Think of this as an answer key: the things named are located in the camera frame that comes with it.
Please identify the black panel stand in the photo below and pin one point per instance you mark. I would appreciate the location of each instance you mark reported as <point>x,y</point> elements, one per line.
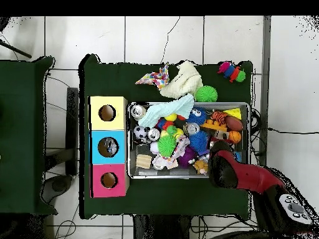
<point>73,129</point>

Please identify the blue fuzzy googly-eyed toy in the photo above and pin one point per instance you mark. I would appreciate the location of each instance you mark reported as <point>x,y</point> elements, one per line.
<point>197,116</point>

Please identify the crushed silver drink can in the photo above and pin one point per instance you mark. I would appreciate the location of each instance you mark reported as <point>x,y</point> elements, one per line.
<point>191,129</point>
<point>138,111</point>

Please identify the cream knitted cloth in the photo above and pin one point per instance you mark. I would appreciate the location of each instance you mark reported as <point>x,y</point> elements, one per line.
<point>184,79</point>

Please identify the colourful patterned cloth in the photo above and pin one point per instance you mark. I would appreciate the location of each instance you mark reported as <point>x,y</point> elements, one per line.
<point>158,78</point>

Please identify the green spiky rubber ball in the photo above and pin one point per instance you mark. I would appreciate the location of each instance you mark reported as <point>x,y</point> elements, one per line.
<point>206,94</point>
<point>167,145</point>

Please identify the mint green knitted cloth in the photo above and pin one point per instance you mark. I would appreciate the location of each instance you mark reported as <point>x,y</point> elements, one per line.
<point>164,110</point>

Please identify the tan plush animal toy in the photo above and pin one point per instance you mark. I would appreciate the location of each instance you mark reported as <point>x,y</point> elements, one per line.
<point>201,166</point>

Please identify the dark green table cloth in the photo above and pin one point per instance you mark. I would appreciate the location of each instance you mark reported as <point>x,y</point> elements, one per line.
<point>25,124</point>
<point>114,74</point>

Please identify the grey stand base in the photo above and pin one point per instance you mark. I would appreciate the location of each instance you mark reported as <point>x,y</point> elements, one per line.
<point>61,185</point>

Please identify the brown toy football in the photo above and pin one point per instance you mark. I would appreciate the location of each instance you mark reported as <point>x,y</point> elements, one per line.
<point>234,123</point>

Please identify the small orange basketball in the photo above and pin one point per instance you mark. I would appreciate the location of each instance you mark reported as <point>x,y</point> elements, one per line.
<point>235,137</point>

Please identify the black and white soccer ball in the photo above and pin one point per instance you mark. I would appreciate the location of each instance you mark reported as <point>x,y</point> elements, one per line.
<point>141,132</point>

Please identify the wooden box with three holes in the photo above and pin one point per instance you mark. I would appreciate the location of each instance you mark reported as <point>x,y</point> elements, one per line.
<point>107,135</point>

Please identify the flat wooden block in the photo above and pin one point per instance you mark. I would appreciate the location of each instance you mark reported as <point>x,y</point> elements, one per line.
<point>143,161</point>

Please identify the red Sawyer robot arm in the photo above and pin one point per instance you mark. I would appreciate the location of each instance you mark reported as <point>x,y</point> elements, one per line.
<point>254,177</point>

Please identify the blue spiky rubber ball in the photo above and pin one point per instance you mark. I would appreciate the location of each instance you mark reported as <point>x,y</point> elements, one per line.
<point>199,143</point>

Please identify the shallow clear mesh bin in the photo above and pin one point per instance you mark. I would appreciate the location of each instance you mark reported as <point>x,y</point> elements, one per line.
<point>149,174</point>

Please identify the multicoloured spiky caterpillar toy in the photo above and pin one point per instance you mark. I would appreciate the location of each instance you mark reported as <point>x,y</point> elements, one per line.
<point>232,72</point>

